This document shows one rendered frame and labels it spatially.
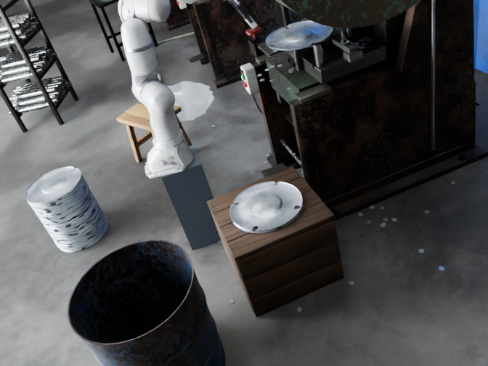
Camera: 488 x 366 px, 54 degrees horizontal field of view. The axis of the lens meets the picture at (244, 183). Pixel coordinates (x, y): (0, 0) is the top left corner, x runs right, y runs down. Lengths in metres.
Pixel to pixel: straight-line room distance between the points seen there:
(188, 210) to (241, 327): 0.58
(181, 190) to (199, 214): 0.16
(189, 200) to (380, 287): 0.89
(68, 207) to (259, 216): 1.06
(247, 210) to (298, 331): 0.50
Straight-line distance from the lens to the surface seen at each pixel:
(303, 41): 2.10
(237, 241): 1.80
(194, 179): 2.12
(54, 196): 2.53
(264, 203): 1.90
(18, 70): 4.07
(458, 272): 2.08
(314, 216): 1.82
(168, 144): 2.05
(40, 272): 2.71
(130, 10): 1.94
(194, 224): 2.26
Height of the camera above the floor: 1.57
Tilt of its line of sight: 36 degrees down
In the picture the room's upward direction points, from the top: 17 degrees counter-clockwise
